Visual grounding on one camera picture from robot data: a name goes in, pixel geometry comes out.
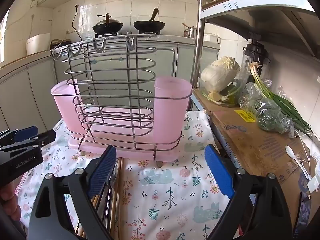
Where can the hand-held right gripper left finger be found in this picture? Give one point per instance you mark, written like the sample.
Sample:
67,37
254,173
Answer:
102,173

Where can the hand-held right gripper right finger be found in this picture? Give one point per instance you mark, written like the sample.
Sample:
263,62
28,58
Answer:
220,173

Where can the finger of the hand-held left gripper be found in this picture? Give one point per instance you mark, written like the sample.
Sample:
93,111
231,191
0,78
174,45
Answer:
25,132
43,138

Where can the bundle of wooden chopsticks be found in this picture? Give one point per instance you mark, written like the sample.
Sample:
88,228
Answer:
119,195

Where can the silver metal utensil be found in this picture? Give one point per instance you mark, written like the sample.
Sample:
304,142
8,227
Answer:
108,210

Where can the pink plastic utensil cup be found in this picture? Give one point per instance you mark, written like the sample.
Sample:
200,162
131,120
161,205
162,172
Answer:
172,115
62,105

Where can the person's left hand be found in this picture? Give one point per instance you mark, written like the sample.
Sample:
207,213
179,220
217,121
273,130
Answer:
10,201

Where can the pink plastic drip tray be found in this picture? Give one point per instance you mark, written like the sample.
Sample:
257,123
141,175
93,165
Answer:
140,152

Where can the brown cardboard sheet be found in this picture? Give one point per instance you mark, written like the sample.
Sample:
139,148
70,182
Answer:
250,142

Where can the grey kitchen cabinets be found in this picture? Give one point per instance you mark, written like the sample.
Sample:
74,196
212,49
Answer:
32,85

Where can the floral printed cloth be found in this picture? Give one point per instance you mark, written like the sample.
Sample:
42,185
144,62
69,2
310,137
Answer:
162,200

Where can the plastic bag of greens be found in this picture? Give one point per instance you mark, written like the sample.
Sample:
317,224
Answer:
270,116

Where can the white plastic spoon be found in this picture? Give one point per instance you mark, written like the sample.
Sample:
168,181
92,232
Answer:
297,160

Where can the dark printed packet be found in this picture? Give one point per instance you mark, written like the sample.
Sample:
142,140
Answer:
302,212

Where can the white charger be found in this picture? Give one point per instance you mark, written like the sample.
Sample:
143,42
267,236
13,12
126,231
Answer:
313,185

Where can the green onions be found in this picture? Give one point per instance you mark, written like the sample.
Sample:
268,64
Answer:
280,100

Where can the napa cabbage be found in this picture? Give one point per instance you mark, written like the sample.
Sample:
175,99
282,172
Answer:
220,75

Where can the black blender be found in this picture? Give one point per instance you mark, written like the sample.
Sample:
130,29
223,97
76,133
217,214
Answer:
253,55

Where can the black wok with lid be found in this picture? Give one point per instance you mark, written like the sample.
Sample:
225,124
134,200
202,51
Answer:
108,26

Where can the gas stove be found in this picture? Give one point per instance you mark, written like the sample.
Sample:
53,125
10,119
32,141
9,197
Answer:
127,33

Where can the white plastic container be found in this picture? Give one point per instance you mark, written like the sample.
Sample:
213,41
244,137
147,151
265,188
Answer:
212,38

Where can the small steel pot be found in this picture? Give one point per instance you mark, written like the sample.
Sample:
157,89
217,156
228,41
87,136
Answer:
190,32

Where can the metal storage shelf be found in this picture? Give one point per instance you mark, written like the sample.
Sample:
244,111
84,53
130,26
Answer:
250,12

